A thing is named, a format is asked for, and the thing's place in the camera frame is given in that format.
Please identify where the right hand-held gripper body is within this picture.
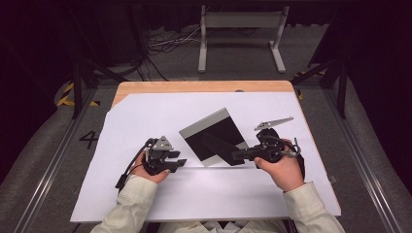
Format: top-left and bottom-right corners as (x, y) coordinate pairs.
(254, 116), (294, 164)

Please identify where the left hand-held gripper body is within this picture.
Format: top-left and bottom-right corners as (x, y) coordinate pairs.
(144, 135), (183, 176)

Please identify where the black square sheet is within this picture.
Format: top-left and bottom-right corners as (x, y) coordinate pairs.
(178, 107), (251, 168)

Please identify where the person's left hand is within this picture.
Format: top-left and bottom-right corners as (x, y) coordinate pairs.
(129, 151), (171, 184)

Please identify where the person's right hand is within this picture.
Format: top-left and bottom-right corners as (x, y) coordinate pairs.
(254, 139), (307, 192)

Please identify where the white table sheet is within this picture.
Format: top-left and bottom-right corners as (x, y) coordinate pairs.
(70, 91), (342, 224)

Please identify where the yellow black floor tape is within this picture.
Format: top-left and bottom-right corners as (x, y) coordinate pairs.
(56, 82), (101, 108)
(292, 69), (326, 101)

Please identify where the black tripod stand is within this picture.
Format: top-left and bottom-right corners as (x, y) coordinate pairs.
(69, 57), (130, 120)
(290, 56), (349, 120)

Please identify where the grey metal stand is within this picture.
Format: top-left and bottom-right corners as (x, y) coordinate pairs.
(197, 4), (291, 74)

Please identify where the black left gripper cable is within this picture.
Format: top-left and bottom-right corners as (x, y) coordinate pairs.
(115, 142), (154, 192)

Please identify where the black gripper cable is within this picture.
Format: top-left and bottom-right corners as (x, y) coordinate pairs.
(265, 134), (307, 182)
(115, 142), (154, 192)

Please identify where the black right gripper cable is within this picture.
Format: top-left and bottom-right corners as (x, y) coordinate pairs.
(265, 134), (307, 182)

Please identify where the aluminium floor rail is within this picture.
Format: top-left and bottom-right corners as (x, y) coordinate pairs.
(324, 88), (402, 233)
(13, 86), (98, 233)

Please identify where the bundle of floor cables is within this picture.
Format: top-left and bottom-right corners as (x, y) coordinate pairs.
(129, 24), (202, 82)

